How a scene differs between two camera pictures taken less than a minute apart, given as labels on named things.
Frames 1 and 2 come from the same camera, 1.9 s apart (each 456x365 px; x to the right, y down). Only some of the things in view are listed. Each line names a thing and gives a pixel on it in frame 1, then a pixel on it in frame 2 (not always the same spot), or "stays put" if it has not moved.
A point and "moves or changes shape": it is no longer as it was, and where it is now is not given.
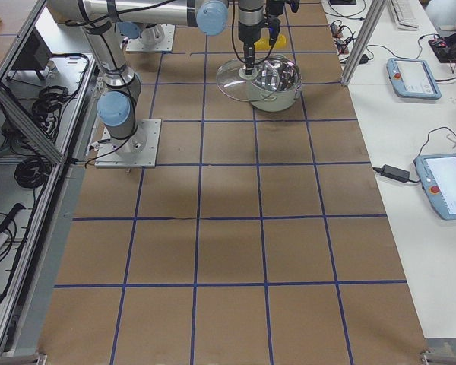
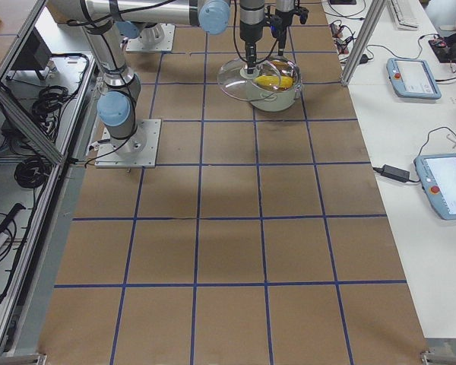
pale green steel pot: (276, 85) stays put
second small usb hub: (342, 46) stays put
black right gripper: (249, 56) stays put
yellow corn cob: (264, 43) moves or changes shape
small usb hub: (336, 31) stays put
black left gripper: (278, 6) → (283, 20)
